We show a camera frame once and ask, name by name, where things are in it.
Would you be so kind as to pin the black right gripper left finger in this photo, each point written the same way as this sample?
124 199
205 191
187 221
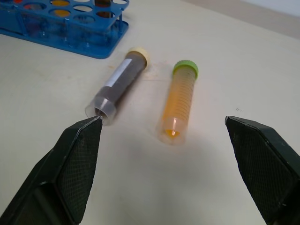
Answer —
70 168

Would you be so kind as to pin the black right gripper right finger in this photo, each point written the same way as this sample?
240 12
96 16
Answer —
260 164

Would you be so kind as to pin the brown tube with cream cap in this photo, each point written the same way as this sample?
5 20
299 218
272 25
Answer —
122 82

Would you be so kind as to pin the orange tube with green cap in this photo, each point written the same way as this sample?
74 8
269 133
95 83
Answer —
179 98

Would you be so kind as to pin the blue plastic test tube rack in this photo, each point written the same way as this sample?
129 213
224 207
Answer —
68 25

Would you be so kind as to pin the orange-capped tube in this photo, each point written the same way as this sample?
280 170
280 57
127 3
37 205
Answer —
60 2
61 12

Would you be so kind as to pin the dark amber glass vial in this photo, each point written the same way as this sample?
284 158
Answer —
103 7

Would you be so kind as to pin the red-capped tube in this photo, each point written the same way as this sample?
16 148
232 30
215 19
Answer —
16 1

